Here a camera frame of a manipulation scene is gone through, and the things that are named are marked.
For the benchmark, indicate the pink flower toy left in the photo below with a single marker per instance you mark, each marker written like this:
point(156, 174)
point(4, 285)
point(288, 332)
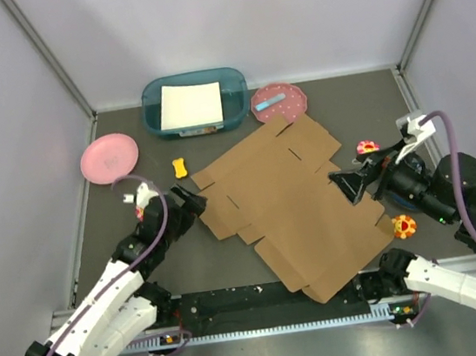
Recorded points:
point(139, 213)

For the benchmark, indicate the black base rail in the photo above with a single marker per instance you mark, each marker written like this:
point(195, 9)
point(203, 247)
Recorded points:
point(179, 310)

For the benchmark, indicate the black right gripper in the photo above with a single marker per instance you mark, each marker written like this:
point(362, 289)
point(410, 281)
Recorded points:
point(351, 184)

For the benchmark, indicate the plain pink plate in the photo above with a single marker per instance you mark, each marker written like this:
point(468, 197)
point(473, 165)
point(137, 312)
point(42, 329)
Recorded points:
point(108, 158)

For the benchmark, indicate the pink flower toy right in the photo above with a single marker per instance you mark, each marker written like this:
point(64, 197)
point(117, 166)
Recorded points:
point(367, 146)

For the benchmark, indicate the dark blue leaf plate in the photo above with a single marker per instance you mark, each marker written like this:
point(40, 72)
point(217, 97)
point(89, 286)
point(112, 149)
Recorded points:
point(403, 200)

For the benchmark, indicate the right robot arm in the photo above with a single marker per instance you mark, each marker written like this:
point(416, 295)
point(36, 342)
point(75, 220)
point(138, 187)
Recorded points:
point(446, 194)

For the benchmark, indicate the light blue chalk stick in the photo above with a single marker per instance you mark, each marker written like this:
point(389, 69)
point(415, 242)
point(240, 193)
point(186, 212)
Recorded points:
point(269, 102)

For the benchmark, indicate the orange sun flower toy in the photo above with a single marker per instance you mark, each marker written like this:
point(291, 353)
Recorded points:
point(404, 226)

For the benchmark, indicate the grey slotted cable duct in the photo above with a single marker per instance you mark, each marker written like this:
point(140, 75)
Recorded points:
point(381, 312)

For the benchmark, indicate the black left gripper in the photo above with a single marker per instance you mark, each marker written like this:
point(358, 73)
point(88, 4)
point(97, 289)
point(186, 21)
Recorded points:
point(196, 205)

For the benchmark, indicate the teal plastic basin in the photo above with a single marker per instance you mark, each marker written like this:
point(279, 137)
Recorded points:
point(234, 94)

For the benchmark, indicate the pink flower toy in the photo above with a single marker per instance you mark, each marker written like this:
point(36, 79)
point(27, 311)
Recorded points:
point(139, 213)
point(367, 146)

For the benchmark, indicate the yellow bone-shaped eraser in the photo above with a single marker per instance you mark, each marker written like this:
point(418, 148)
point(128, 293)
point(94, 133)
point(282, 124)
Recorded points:
point(180, 170)

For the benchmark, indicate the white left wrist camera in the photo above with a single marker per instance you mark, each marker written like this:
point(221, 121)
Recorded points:
point(141, 197)

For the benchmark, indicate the white paper sheet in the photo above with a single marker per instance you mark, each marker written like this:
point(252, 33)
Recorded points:
point(190, 106)

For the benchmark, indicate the brown cardboard box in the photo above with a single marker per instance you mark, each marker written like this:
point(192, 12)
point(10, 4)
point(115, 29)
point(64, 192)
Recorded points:
point(272, 190)

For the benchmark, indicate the pink dotted plate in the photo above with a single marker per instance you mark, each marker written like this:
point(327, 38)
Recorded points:
point(291, 108)

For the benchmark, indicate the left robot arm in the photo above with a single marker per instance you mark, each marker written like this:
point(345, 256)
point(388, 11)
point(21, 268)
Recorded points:
point(123, 304)

